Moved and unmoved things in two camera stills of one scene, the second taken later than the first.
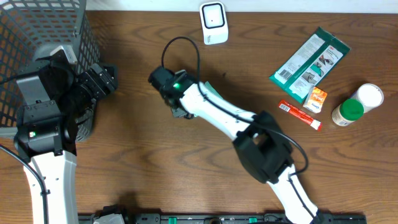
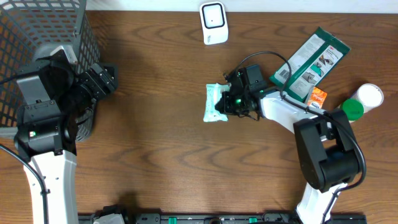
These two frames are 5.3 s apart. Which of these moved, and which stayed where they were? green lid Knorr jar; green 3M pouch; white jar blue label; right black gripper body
Moved: right black gripper body
Stayed: white jar blue label; green lid Knorr jar; green 3M pouch
